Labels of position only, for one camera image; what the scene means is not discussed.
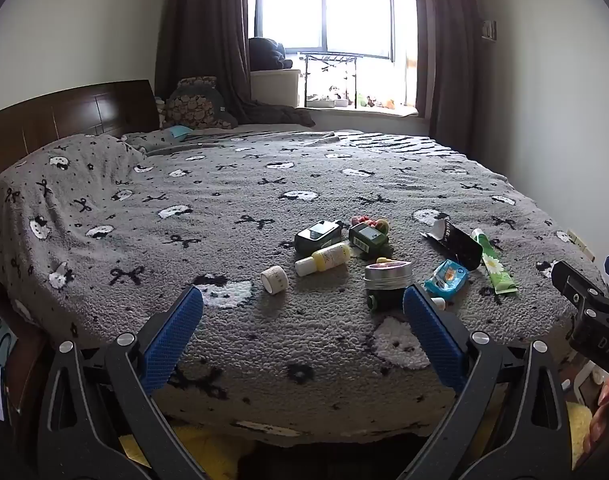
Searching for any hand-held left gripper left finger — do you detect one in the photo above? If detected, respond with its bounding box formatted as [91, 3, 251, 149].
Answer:
[37, 286, 208, 480]

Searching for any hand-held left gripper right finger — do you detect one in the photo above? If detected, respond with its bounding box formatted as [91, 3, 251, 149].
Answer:
[402, 284, 573, 480]

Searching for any blue snack packet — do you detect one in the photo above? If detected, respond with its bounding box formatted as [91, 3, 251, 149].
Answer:
[423, 259, 469, 302]

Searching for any small dark green bottle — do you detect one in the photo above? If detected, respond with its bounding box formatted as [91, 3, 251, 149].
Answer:
[367, 287, 410, 312]

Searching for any round metal tin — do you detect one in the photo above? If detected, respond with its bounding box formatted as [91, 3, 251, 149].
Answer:
[363, 260, 414, 291]

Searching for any green daisy print tube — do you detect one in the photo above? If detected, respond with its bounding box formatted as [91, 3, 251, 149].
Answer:
[471, 228, 519, 295]

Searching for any black torn carton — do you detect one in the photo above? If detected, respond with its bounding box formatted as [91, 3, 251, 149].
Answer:
[419, 215, 484, 272]

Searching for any small white jar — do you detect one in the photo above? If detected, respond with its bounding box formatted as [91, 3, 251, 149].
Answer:
[260, 266, 289, 295]

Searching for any yellow bottle with white cap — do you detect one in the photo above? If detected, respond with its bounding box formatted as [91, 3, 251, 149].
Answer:
[294, 241, 353, 277]

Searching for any person's right hand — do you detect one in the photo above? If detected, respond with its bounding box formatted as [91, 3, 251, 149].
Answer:
[582, 376, 609, 466]

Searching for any white plastic object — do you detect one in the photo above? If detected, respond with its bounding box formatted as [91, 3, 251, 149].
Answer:
[563, 360, 608, 406]

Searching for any dark green barcode bottle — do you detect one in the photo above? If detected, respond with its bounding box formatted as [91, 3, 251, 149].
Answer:
[348, 222, 394, 261]

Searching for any grey printed blanket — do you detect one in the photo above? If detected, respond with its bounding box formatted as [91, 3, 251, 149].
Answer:
[0, 130, 609, 448]

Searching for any large dark green square bottle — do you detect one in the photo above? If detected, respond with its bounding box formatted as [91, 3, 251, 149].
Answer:
[293, 220, 344, 256]

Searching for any striped bed sheet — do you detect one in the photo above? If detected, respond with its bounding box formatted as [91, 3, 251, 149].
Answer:
[124, 127, 465, 161]

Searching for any brown patterned pillow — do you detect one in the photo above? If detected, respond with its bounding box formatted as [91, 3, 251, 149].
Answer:
[162, 76, 238, 129]

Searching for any row of windowsill trinkets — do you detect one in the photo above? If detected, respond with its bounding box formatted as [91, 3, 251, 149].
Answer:
[307, 84, 401, 110]

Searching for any brown wooden headboard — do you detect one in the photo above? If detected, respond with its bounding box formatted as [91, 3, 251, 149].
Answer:
[0, 79, 160, 176]

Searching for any dark grey rumpled cloth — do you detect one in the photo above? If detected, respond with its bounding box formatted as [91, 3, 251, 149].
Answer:
[234, 99, 316, 129]

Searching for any dark brown curtain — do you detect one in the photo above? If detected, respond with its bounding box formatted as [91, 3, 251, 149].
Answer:
[154, 0, 258, 122]
[413, 0, 485, 157]

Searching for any white storage box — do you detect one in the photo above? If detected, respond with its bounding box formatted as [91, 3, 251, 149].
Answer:
[250, 69, 302, 108]

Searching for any black metal rack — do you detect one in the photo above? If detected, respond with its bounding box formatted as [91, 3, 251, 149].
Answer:
[298, 52, 365, 108]

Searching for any dark blue bundled cloth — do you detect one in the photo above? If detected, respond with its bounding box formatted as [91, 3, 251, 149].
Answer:
[248, 37, 294, 72]

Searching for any window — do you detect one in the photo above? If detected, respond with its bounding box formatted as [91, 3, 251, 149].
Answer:
[249, 0, 418, 109]

